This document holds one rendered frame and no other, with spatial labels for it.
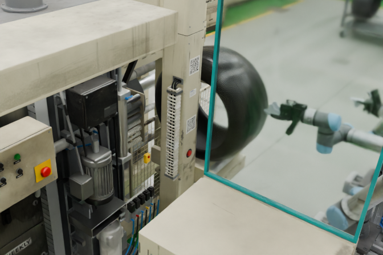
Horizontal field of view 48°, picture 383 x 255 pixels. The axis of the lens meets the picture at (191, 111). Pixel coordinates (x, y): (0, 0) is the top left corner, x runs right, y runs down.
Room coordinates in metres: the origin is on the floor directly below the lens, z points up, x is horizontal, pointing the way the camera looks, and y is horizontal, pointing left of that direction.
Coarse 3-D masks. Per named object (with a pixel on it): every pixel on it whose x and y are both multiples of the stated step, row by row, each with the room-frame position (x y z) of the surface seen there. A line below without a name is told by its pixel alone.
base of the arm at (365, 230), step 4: (368, 220) 1.59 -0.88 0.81; (364, 224) 1.58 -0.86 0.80; (368, 224) 1.59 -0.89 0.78; (364, 228) 1.57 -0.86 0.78; (368, 228) 1.59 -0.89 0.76; (360, 232) 1.57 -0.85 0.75; (364, 232) 1.57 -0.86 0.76; (368, 232) 1.58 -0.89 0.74; (360, 236) 1.56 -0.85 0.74; (364, 236) 1.56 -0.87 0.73
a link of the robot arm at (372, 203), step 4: (380, 176) 1.45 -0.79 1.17; (380, 180) 1.42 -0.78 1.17; (376, 184) 1.43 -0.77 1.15; (380, 184) 1.41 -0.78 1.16; (376, 188) 1.42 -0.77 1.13; (380, 188) 1.41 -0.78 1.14; (376, 192) 1.42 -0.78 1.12; (380, 192) 1.41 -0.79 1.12; (372, 196) 1.42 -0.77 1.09; (376, 196) 1.41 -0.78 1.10; (380, 196) 1.41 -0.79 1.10; (372, 200) 1.43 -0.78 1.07; (376, 200) 1.42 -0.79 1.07; (380, 200) 1.42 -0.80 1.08; (372, 204) 1.43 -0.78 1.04; (376, 204) 1.43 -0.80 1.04; (368, 208) 1.45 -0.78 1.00
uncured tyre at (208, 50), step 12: (204, 48) 2.05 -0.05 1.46; (204, 60) 1.90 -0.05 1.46; (204, 72) 1.86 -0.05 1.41; (156, 84) 2.05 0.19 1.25; (156, 96) 2.01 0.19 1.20; (156, 108) 2.01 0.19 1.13; (204, 120) 2.16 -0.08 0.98; (204, 132) 2.12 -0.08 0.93; (204, 144) 2.02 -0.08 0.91; (204, 156) 1.84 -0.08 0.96
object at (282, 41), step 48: (240, 0) 1.23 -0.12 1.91; (288, 0) 1.15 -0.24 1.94; (336, 0) 1.08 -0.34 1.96; (240, 48) 1.22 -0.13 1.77; (288, 48) 1.14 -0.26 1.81; (336, 48) 1.07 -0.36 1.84; (240, 96) 1.21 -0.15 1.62; (288, 96) 1.12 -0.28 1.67; (336, 96) 1.05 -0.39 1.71; (240, 144) 1.20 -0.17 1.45; (288, 144) 1.11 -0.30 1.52; (336, 144) 1.04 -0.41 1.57; (288, 192) 1.09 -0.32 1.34; (336, 192) 1.02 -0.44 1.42
